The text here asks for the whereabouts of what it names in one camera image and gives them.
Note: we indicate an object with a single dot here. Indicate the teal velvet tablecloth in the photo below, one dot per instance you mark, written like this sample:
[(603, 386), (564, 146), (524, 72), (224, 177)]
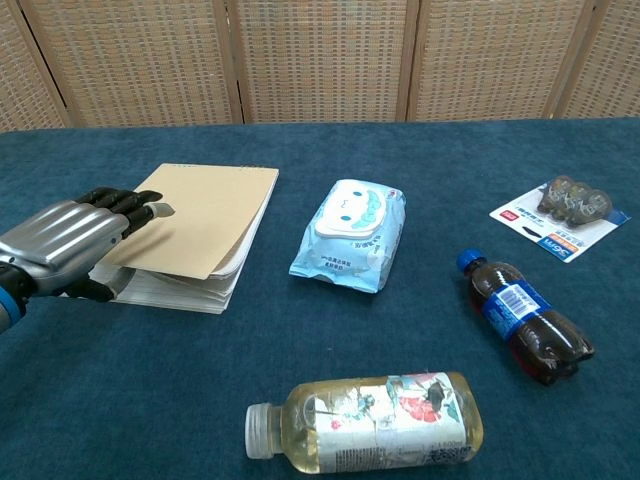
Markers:
[(300, 340)]

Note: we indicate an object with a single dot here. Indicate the floral label tea bottle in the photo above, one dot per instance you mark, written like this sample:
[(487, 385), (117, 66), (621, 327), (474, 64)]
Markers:
[(370, 425)]

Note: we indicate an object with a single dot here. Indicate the tan spiral notebook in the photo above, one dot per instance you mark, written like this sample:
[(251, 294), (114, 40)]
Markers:
[(210, 220)]

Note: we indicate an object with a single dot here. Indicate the woven wooden folding screen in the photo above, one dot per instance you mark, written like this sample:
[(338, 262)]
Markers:
[(320, 60)]

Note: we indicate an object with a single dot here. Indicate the light blue wet wipes pack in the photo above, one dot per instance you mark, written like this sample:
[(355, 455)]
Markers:
[(345, 235)]

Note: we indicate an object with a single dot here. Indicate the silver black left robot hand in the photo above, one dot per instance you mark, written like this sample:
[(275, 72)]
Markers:
[(65, 235)]

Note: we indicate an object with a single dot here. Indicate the blue label cola bottle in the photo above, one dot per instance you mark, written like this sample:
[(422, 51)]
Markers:
[(520, 310)]

